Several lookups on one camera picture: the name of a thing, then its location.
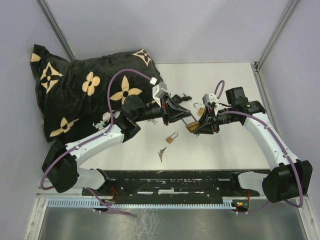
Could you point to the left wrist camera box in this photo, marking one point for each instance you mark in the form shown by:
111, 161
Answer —
158, 91

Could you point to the right aluminium frame post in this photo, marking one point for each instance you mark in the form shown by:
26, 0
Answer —
281, 25

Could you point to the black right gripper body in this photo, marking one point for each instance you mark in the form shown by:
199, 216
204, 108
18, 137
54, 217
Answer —
216, 123

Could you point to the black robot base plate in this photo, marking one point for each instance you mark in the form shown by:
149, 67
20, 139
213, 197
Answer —
169, 187

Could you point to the large padlock keys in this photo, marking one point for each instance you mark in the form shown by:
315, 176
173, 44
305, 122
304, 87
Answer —
152, 121

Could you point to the black floral garment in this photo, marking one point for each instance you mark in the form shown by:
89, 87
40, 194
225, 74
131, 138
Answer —
85, 127

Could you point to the small brass padlock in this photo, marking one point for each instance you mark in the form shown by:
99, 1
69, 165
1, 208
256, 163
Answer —
200, 108
172, 137

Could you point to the black padlock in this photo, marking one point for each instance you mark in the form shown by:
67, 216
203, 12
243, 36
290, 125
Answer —
177, 99

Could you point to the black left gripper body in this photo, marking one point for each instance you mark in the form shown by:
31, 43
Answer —
164, 116

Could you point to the left aluminium frame post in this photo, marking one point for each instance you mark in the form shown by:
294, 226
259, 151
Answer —
48, 14

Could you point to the aluminium frame post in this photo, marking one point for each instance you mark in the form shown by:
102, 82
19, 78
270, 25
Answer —
48, 14
281, 25

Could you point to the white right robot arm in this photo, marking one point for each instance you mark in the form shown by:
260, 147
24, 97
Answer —
289, 177

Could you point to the small brass padlock top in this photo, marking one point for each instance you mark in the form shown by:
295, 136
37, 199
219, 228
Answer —
200, 108

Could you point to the black padlock keys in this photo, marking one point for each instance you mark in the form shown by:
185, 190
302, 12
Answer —
186, 97

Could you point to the black floral plush pillow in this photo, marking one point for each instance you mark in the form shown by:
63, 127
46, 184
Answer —
67, 91

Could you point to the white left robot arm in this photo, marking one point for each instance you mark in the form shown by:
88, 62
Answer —
62, 165

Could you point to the small padlock keys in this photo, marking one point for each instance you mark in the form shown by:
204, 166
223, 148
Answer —
160, 154

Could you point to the brass padlock long shackle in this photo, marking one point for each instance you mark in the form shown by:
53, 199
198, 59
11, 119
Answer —
191, 126

